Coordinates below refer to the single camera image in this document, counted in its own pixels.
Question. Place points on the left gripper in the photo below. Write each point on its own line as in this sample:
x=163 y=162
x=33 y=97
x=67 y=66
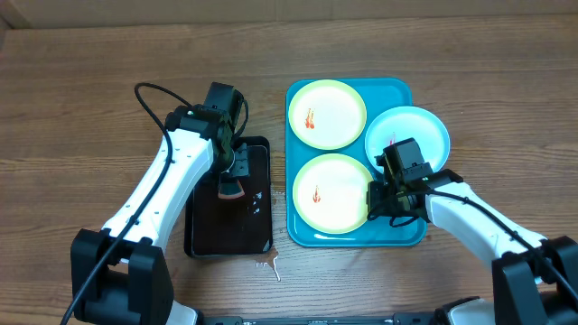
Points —
x=234 y=146

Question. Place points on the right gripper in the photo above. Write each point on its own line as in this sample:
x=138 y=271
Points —
x=385 y=210

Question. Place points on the green orange sponge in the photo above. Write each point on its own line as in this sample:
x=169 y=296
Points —
x=230 y=188

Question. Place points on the yellow-green plate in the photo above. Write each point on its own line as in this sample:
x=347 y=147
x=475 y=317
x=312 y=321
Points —
x=330 y=193
x=327 y=114

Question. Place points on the light blue plate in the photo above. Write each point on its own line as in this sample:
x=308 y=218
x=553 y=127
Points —
x=401 y=123

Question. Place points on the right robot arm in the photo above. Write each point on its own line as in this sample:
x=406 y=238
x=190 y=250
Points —
x=534 y=279

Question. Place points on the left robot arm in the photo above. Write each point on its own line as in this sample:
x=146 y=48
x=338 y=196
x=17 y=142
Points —
x=119 y=273

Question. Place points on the black water tray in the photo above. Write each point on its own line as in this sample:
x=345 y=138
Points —
x=215 y=227

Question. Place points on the teal plastic tray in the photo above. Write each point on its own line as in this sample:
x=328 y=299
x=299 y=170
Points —
x=379 y=95

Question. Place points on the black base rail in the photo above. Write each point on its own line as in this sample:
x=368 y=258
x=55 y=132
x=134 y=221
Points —
x=400 y=318

